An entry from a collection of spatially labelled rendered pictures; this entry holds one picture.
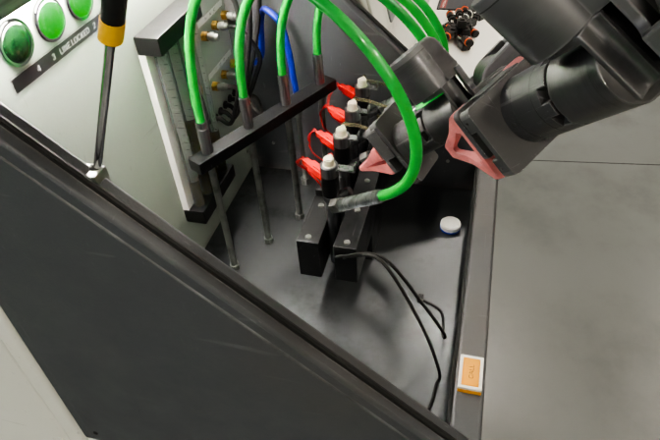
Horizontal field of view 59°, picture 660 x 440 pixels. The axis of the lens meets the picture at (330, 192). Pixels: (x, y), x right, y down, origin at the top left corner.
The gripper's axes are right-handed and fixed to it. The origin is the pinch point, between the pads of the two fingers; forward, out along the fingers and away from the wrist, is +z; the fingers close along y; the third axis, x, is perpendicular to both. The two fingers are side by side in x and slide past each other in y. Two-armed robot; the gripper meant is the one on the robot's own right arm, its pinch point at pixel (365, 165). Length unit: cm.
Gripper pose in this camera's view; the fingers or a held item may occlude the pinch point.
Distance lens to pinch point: 87.3
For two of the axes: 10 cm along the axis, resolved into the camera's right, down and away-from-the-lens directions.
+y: -6.4, -7.5, -1.7
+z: -5.9, 3.3, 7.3
